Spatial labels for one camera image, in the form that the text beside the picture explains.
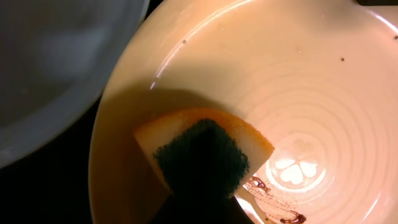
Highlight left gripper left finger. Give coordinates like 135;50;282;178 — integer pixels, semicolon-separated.
149;195;187;224

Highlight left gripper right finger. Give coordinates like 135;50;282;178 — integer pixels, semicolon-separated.
222;197;253;224

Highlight yellow green sponge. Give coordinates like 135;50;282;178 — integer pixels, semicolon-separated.
133;108;274;198

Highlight yellow plate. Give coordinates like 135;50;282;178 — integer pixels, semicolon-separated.
89;1;397;223

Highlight light blue plate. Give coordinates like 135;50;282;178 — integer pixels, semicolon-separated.
1;0;149;167

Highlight black round tray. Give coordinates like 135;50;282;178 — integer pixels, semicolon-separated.
1;1;159;223

